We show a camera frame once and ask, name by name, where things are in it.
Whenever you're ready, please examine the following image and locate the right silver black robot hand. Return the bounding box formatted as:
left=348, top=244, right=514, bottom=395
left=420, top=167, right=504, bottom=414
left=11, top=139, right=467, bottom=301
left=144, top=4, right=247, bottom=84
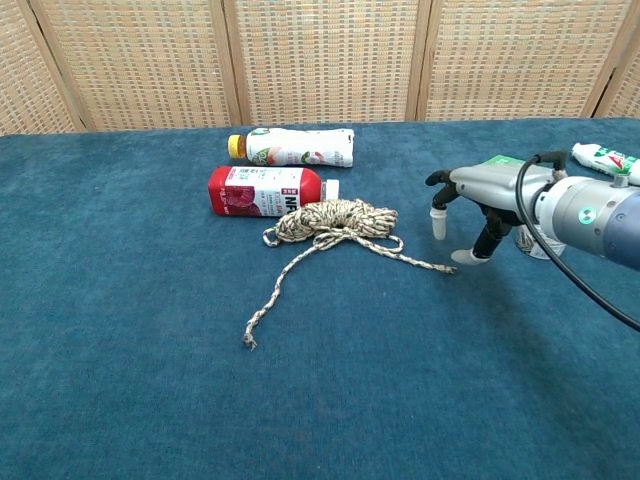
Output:
left=424, top=152, right=569, bottom=266

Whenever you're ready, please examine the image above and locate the beige speckled rope bundle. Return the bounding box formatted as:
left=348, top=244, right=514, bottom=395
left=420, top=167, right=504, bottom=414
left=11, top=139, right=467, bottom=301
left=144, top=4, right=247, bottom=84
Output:
left=242, top=198, right=459, bottom=350

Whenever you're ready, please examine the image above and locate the green sachet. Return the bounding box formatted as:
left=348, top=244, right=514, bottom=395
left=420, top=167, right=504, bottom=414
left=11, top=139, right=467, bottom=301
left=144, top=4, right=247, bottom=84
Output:
left=482, top=154, right=526, bottom=169

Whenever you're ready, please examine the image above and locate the clear round plastic container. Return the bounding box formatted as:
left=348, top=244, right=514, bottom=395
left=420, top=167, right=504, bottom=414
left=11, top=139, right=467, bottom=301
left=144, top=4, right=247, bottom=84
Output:
left=514, top=224, right=564, bottom=262

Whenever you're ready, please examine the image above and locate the small white bottle green label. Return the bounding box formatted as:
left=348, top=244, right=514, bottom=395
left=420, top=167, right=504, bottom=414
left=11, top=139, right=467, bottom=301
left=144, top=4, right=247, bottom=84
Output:
left=571, top=142, right=640, bottom=186

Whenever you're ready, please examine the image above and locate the white bottle yellow cap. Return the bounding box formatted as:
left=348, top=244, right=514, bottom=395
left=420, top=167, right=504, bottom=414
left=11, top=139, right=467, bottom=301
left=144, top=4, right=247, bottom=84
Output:
left=227, top=127, right=355, bottom=168

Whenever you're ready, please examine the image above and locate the woven bamboo folding screen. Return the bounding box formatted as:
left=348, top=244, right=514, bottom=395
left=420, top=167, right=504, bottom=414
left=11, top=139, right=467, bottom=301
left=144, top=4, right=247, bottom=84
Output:
left=0, top=0, right=640, bottom=136

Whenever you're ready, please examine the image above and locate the red juice bottle white cap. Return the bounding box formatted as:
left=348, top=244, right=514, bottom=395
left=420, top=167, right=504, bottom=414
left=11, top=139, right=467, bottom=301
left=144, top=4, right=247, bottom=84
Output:
left=207, top=165, right=341, bottom=218

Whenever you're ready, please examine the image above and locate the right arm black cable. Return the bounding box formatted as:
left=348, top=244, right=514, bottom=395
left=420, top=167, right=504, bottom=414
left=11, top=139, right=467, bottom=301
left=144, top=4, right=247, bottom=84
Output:
left=516, top=151, right=640, bottom=334

